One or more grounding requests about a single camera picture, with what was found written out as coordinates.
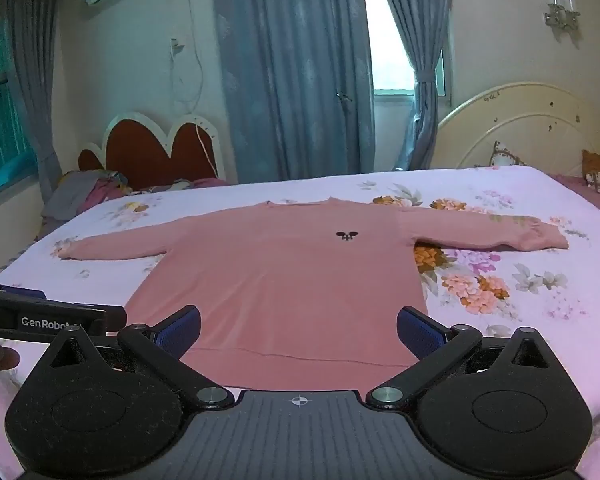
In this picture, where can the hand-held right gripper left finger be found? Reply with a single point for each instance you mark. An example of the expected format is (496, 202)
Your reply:
(182, 329)

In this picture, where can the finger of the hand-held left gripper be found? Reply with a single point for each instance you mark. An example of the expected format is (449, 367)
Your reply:
(17, 290)
(116, 321)

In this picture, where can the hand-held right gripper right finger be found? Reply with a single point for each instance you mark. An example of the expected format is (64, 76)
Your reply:
(421, 331)

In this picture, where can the pink long-sleeved sweater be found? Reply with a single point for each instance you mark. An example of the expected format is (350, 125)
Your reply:
(290, 285)

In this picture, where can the pile of clothes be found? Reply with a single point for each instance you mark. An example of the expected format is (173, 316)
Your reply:
(85, 192)

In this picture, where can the person's left hand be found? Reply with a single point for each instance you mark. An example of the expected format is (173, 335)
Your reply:
(0, 359)

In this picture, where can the teal cloth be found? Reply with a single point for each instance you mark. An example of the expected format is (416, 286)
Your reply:
(10, 171)

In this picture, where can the red scalloped headboard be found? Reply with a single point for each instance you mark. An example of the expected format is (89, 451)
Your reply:
(140, 155)

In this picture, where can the window with teal screen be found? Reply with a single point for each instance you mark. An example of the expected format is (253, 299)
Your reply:
(0, 110)

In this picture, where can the bed with floral sheet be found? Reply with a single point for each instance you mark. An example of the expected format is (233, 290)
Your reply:
(305, 185)

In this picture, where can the grey curtain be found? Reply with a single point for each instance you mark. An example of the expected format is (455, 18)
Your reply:
(30, 85)

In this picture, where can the maroon blanket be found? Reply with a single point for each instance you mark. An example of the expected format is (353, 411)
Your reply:
(590, 202)

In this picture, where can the cream round headboard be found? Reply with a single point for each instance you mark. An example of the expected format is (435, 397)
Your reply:
(535, 125)

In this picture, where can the blue tied-back curtain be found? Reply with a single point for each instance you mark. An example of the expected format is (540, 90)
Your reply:
(420, 60)

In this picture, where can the blue patterned curtain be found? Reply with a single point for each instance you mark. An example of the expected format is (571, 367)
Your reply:
(290, 70)

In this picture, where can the bright window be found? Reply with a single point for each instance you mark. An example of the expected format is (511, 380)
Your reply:
(391, 35)

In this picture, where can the glass wall sconce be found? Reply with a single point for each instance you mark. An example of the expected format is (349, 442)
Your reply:
(560, 12)

